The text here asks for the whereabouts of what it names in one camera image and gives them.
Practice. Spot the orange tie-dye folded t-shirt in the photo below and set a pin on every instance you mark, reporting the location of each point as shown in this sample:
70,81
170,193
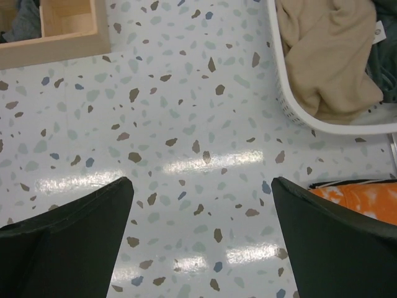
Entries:
375,198

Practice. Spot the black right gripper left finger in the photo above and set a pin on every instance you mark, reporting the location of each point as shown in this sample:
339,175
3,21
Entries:
69,251

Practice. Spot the white plastic laundry basket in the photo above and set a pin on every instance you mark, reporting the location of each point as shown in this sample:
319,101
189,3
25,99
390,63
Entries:
379,119

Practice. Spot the wooden compartment organizer box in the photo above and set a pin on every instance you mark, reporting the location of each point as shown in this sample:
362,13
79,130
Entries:
68,29

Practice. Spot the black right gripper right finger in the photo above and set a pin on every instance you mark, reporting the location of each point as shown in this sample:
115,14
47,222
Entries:
334,251

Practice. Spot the beige t-shirt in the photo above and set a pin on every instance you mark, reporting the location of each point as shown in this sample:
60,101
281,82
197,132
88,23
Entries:
326,45

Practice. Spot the dark green t-shirt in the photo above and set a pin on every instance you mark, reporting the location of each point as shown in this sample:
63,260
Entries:
381,65

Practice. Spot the grey rolled sock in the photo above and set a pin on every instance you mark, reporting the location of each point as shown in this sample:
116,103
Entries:
26,25

